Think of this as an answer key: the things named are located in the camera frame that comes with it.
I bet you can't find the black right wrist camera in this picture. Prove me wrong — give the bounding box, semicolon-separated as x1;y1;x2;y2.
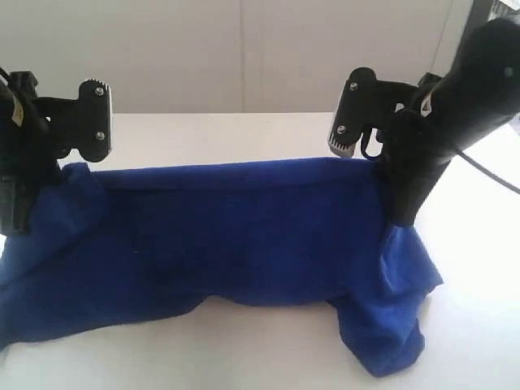
327;67;418;161

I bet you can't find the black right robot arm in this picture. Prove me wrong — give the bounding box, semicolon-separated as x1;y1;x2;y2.
382;18;519;226

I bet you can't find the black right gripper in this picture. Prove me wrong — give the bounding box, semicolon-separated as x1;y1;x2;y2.
379;72;452;227

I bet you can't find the blue microfibre cloth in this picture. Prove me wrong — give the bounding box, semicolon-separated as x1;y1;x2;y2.
1;158;442;377

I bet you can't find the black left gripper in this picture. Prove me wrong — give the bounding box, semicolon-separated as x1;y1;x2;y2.
1;71;61;236

